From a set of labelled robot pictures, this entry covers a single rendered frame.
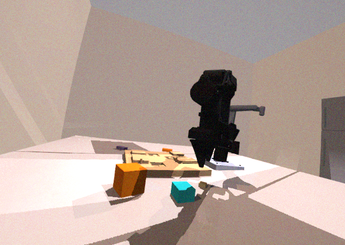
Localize teal cube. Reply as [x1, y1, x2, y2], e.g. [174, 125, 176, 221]
[170, 181, 196, 203]

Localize tan square puzzle board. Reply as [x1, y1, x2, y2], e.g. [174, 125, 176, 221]
[124, 150, 212, 177]

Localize orange cube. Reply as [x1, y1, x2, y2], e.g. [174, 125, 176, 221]
[113, 163, 147, 198]

